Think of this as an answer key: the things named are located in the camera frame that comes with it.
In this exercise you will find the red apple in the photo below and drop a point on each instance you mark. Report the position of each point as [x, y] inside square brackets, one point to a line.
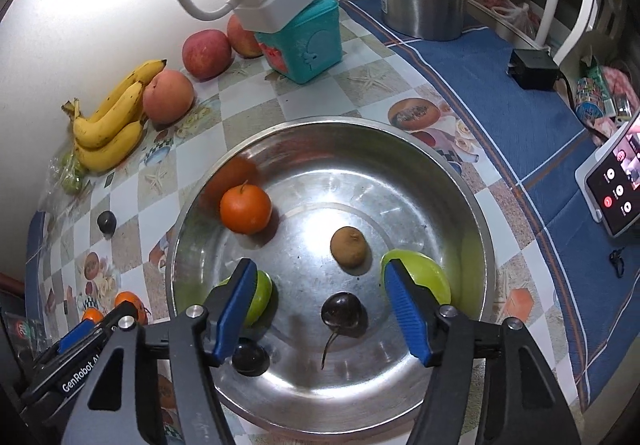
[168, 97]
[206, 54]
[242, 37]

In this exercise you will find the orange with stem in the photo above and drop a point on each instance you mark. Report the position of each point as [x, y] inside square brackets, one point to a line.
[245, 210]

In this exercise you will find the clear bag of green fruits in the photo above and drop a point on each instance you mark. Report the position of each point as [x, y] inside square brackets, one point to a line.
[70, 177]

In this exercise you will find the checkered tablecloth with blue border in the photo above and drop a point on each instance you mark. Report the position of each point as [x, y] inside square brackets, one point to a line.
[525, 135]

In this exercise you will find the smartphone in white stand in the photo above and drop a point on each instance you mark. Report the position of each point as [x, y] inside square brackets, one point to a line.
[615, 185]

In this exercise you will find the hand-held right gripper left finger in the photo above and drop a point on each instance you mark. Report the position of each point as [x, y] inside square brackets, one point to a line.
[232, 310]

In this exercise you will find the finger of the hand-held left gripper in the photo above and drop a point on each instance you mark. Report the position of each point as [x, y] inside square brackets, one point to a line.
[75, 339]

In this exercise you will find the dark cherry with stem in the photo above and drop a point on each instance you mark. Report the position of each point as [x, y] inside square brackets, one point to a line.
[340, 310]

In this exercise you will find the yellow banana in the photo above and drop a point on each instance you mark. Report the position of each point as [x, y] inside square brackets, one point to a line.
[112, 152]
[110, 122]
[145, 75]

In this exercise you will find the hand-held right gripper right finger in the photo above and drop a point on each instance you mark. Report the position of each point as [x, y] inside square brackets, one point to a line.
[407, 315]

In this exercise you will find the teal plastic box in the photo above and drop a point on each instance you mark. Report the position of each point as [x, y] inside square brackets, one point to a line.
[310, 50]

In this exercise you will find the stainless steel bowl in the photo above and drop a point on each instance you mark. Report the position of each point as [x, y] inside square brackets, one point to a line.
[325, 185]

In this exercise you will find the green mango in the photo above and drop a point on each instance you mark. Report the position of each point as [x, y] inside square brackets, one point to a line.
[261, 295]
[430, 275]

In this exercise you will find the brown kiwi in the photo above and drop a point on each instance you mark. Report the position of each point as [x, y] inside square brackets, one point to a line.
[349, 247]

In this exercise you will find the clear plastic bag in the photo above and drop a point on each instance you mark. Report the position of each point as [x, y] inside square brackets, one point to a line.
[505, 15]

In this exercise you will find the black power adapter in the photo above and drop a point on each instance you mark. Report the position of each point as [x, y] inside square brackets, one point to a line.
[532, 67]

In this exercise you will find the small orange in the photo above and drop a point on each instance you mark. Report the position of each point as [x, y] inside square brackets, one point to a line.
[92, 314]
[129, 297]

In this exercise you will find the colourful snack packet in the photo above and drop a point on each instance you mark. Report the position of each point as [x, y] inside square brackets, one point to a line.
[592, 95]

